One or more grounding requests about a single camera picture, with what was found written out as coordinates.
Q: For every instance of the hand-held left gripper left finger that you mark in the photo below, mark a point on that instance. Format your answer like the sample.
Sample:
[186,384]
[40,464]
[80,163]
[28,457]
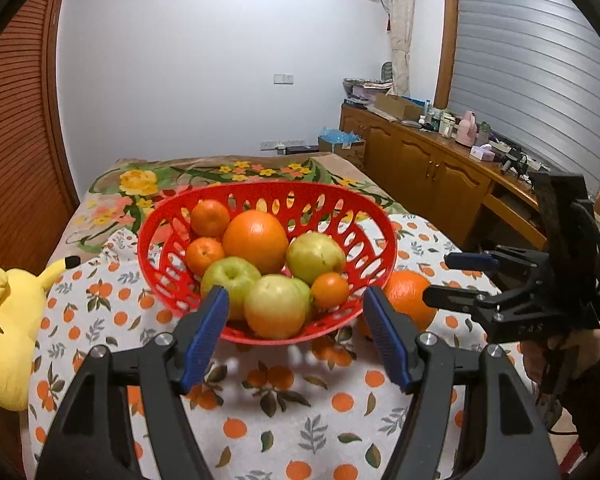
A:
[207,335]

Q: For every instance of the white wall switch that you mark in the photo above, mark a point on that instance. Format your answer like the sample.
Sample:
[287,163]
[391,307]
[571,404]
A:
[283,78]

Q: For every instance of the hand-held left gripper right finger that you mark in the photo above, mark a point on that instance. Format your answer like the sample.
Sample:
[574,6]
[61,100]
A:
[385,340]

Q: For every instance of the yellow blushed apple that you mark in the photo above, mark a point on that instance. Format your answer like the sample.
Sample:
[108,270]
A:
[277,305]

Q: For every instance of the tray of small clutter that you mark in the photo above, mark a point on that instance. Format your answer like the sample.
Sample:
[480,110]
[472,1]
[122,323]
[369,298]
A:
[365,89]

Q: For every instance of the wooden sideboard cabinet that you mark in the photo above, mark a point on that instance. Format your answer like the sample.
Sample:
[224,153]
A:
[420,160]

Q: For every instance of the person's right forearm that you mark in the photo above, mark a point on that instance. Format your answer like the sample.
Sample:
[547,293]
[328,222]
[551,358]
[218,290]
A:
[597,395]

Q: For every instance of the cardboard box with blue bags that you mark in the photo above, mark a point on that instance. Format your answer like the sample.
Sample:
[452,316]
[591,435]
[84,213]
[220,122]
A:
[342,147]

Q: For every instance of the pink bottle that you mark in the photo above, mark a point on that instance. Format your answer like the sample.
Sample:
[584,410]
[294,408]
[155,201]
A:
[465,130]

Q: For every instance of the group of small bottles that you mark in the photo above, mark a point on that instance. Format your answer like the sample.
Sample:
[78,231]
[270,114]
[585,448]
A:
[437,120]

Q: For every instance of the orange print tablecloth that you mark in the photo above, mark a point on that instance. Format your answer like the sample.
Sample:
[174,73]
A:
[280,435]

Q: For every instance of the yellow plush toy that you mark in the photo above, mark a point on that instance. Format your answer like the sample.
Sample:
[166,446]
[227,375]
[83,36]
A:
[5,330]

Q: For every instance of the floral blanket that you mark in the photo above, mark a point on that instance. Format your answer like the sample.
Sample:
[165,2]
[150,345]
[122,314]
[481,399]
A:
[130,180]

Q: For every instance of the green apple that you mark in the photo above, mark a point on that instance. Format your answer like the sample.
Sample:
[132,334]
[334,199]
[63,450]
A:
[230,280]

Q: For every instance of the person's right hand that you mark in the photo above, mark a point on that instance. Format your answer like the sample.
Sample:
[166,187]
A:
[534,360]

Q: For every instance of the large orange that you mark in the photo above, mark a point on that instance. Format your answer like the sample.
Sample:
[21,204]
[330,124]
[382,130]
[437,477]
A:
[255,240]
[407,297]

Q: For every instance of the grey window blind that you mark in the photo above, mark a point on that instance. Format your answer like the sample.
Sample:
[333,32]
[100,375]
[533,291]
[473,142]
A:
[530,60]

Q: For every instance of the open cardboard box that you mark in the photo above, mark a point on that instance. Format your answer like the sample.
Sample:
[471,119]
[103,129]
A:
[395,106]

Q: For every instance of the white wall socket strip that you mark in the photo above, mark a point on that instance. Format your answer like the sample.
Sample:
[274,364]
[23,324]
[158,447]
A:
[270,144]

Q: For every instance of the beige curtain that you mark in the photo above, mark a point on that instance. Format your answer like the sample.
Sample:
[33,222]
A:
[400,25]

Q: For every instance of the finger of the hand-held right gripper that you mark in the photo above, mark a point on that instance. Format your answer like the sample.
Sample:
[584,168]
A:
[470,261]
[455,299]

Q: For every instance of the black desk gadget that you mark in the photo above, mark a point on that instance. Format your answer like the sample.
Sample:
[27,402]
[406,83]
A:
[514,164]

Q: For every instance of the brown louvered wardrobe door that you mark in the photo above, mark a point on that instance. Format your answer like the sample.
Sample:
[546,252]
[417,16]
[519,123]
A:
[15,135]

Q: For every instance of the small grey fan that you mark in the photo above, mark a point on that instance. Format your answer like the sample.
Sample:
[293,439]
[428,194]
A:
[388,72]

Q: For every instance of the black flat device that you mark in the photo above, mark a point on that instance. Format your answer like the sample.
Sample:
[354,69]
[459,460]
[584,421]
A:
[302,150]

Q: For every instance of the pink tissue box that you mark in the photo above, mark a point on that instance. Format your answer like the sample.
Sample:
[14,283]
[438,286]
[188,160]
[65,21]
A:
[481,152]

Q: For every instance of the yellow-green apple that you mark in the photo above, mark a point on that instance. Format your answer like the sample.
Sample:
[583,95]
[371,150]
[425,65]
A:
[315,257]

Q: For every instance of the small tangerine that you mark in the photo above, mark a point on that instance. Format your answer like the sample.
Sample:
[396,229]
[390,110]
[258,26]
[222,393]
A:
[204,256]
[330,290]
[209,217]

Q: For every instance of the red perforated plastic basket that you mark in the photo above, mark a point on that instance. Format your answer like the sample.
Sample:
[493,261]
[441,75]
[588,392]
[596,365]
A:
[260,338]

